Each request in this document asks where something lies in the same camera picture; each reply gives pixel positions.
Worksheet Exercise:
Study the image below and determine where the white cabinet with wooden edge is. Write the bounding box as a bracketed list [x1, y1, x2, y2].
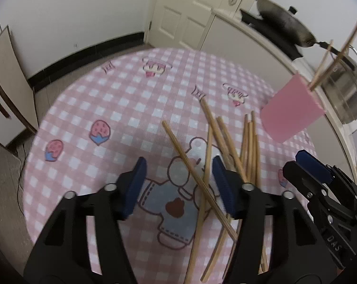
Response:
[0, 25, 40, 148]

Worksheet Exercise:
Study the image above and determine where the white panelled door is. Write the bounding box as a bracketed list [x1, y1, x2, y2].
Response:
[143, 0, 266, 51]

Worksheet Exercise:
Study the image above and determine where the white counter cabinet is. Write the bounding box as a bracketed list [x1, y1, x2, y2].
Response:
[198, 9, 357, 184]

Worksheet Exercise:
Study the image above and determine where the stainless steel pot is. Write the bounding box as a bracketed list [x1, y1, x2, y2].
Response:
[319, 47, 357, 125]

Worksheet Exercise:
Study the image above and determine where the pink checked cartoon tablecloth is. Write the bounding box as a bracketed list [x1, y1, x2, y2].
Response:
[22, 47, 322, 284]

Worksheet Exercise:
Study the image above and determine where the pile of wooden chopsticks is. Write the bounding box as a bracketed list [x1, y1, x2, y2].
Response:
[161, 100, 269, 284]

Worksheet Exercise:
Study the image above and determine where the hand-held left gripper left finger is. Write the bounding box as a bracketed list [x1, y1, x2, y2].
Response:
[23, 156, 148, 284]

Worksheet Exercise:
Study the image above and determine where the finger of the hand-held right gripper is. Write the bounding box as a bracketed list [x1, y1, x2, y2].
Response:
[283, 160, 330, 210]
[295, 150, 357, 202]

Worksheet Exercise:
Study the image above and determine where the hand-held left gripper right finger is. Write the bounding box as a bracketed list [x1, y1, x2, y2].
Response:
[211, 155, 339, 284]

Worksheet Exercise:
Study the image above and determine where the pink chopstick holder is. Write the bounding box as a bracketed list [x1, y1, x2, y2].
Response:
[260, 74, 326, 143]

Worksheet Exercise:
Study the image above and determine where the grey metal wok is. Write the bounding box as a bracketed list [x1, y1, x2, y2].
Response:
[253, 0, 355, 68]

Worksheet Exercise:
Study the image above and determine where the single wooden chopstick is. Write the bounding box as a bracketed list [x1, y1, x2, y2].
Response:
[310, 39, 334, 86]
[313, 44, 352, 89]
[308, 16, 357, 91]

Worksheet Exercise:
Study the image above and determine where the black stove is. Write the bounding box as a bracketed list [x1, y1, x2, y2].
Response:
[240, 9, 303, 61]

